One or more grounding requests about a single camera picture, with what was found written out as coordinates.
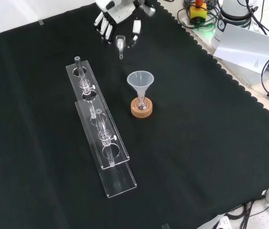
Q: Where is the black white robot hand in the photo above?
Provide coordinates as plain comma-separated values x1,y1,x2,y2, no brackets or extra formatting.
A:
93,0,158,49

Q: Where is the translucent plastic funnel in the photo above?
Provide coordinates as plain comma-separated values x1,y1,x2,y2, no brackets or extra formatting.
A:
126,70,155,101

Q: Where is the glass round-bottom flask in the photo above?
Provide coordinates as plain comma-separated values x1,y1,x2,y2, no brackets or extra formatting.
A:
135,94,148,111

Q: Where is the clear acrylic funnel stand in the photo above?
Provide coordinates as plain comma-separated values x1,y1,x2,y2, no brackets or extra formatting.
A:
65,56,138,199

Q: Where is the yellow stop button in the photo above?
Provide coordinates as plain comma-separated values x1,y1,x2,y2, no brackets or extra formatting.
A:
188,0,208,24

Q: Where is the pale board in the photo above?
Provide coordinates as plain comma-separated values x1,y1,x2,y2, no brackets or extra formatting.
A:
211,22,269,86

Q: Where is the black bench cloth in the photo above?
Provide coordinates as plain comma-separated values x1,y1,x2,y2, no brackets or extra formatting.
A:
0,0,269,229

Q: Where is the white power strip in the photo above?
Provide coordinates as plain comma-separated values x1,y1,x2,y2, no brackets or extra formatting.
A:
210,214,233,229

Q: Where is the cork ring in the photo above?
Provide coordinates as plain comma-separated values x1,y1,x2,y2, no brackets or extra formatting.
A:
131,97,154,118

